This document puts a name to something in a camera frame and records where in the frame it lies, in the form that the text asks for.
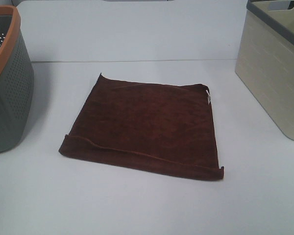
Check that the brown towel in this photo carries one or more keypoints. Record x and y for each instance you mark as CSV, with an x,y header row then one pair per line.
x,y
162,129

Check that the beige plastic bin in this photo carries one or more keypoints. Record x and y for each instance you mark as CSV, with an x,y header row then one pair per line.
x,y
265,61

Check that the grey perforated basket orange rim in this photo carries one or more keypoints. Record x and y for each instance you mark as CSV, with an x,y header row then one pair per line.
x,y
16,79

